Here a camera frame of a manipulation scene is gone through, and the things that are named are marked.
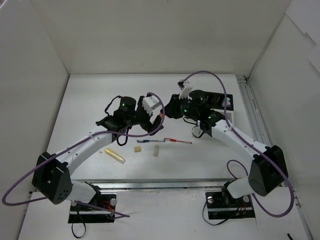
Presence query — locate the blue ballpoint pen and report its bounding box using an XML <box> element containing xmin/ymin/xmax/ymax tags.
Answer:
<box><xmin>136</xmin><ymin>139</ymin><xmax>165</xmax><ymax>143</ymax></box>

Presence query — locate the red gel pen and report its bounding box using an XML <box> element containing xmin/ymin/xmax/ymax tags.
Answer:
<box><xmin>163</xmin><ymin>137</ymin><xmax>192</xmax><ymax>144</ymax></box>

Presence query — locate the small tan eraser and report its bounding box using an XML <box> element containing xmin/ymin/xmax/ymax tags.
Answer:
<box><xmin>134</xmin><ymin>146</ymin><xmax>141</xmax><ymax>153</ymax></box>

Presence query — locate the white rectangular eraser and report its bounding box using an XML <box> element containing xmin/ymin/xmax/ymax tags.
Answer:
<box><xmin>153</xmin><ymin>145</ymin><xmax>160</xmax><ymax>157</ymax></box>

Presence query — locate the yellow highlighter marker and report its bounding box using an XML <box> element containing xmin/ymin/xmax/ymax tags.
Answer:
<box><xmin>104</xmin><ymin>148</ymin><xmax>126</xmax><ymax>164</ymax></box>

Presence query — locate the pink highlighter marker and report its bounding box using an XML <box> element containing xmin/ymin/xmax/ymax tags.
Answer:
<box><xmin>226</xmin><ymin>97</ymin><xmax>231</xmax><ymax>108</ymax></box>

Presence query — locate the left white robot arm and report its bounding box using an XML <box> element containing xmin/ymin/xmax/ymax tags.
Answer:
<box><xmin>32</xmin><ymin>93</ymin><xmax>164</xmax><ymax>210</ymax></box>

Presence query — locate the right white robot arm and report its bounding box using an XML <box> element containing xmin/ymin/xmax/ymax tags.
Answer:
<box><xmin>165</xmin><ymin>90</ymin><xmax>288</xmax><ymax>206</ymax></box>

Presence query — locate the white slotted desk organizer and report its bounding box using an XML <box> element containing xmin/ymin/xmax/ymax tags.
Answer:
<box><xmin>204</xmin><ymin>91</ymin><xmax>234</xmax><ymax>124</ymax></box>

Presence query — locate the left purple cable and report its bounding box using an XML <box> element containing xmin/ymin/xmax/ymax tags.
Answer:
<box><xmin>1</xmin><ymin>91</ymin><xmax>166</xmax><ymax>219</ymax></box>

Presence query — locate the purple cable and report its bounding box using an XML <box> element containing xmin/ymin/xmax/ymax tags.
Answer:
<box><xmin>1</xmin><ymin>91</ymin><xmax>166</xmax><ymax>219</ymax></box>
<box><xmin>183</xmin><ymin>70</ymin><xmax>295</xmax><ymax>218</ymax></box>

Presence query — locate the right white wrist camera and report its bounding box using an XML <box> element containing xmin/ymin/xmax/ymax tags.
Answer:
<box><xmin>177</xmin><ymin>79</ymin><xmax>193</xmax><ymax>100</ymax></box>

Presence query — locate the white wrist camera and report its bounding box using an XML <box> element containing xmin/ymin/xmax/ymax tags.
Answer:
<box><xmin>142</xmin><ymin>95</ymin><xmax>161</xmax><ymax>116</ymax></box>
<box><xmin>177</xmin><ymin>79</ymin><xmax>193</xmax><ymax>100</ymax></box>

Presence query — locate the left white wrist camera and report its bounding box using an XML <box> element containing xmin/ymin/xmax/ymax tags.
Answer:
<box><xmin>142</xmin><ymin>95</ymin><xmax>161</xmax><ymax>116</ymax></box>

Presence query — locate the aluminium front rail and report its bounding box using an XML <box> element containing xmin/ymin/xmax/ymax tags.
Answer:
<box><xmin>37</xmin><ymin>177</ymin><xmax>281</xmax><ymax>191</ymax></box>

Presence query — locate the aluminium side rail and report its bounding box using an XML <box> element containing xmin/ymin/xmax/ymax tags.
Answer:
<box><xmin>236</xmin><ymin>74</ymin><xmax>301</xmax><ymax>208</ymax></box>

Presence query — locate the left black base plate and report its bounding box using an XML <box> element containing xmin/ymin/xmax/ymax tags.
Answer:
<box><xmin>68</xmin><ymin>194</ymin><xmax>116</xmax><ymax>224</ymax></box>

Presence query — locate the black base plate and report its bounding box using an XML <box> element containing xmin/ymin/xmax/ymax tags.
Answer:
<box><xmin>204</xmin><ymin>191</ymin><xmax>256</xmax><ymax>221</ymax></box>
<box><xmin>68</xmin><ymin>194</ymin><xmax>116</xmax><ymax>224</ymax></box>

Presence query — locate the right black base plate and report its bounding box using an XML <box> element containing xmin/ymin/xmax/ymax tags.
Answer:
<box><xmin>204</xmin><ymin>191</ymin><xmax>256</xmax><ymax>221</ymax></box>

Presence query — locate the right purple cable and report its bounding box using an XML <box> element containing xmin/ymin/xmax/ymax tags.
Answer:
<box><xmin>183</xmin><ymin>70</ymin><xmax>295</xmax><ymax>218</ymax></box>

